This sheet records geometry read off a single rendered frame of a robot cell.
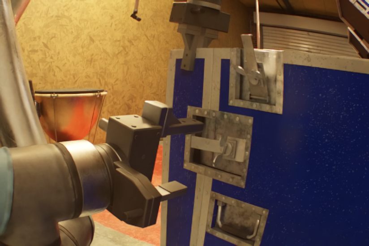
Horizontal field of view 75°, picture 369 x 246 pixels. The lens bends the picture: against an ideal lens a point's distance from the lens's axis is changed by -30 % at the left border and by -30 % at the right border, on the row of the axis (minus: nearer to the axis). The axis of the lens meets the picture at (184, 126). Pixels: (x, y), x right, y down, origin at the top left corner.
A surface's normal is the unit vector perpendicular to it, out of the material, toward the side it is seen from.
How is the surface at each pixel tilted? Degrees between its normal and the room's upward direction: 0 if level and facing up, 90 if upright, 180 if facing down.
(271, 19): 90
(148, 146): 101
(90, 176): 68
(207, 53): 90
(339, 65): 90
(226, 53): 90
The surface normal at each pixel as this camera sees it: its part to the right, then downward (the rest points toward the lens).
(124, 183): -0.61, 0.07
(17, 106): 0.68, -0.18
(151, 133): 0.76, 0.32
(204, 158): -0.77, 0.04
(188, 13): 0.61, 0.32
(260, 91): -0.76, 0.35
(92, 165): 0.69, -0.45
